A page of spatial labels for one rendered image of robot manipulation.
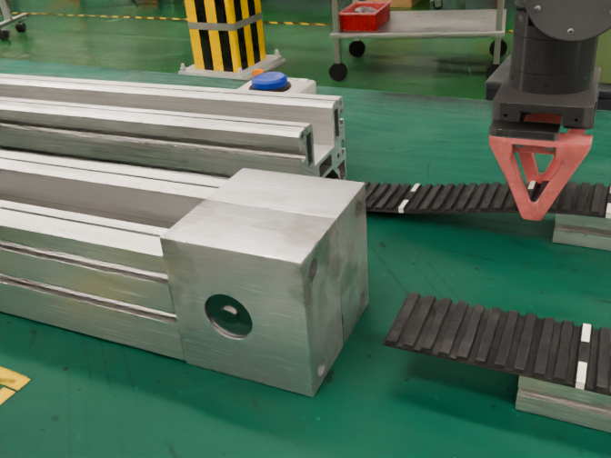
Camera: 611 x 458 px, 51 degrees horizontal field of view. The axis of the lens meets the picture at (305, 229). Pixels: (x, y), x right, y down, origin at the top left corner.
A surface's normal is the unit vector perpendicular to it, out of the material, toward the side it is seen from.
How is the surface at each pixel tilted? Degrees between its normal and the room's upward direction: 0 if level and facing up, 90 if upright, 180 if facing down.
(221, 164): 90
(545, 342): 0
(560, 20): 89
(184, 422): 0
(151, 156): 90
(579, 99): 1
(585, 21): 89
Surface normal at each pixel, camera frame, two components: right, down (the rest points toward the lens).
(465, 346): -0.07, -0.87
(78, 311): -0.41, 0.47
